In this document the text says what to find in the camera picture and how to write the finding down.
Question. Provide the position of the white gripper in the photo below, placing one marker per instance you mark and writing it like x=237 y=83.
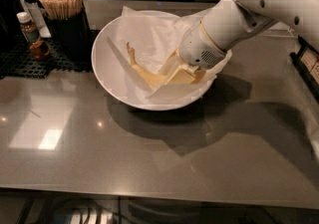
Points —
x=198 y=50

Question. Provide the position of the yellow banana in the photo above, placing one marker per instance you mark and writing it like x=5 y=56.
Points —
x=155 y=80

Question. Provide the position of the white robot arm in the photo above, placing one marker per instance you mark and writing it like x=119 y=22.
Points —
x=231 y=21

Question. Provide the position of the white bowl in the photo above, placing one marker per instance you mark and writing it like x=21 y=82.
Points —
x=106 y=68

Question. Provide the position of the white paper liner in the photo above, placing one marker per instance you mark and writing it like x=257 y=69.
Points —
x=146 y=44

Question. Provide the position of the black chopstick holder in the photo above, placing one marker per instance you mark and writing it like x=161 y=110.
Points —
x=73 y=35

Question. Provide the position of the bundle of wooden chopsticks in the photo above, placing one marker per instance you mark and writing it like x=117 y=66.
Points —
x=62 y=9

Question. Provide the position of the small brown sauce bottle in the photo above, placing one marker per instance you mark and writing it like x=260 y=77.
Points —
x=39 y=50

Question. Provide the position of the small white-capped sauce bottle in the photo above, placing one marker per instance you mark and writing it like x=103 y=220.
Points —
x=28 y=27

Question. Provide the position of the white flat packet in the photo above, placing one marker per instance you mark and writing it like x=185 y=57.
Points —
x=37 y=17

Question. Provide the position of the black grid mat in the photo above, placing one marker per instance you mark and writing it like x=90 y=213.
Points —
x=18 y=62

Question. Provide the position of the black container at left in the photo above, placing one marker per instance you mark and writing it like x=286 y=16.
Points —
x=9 y=24

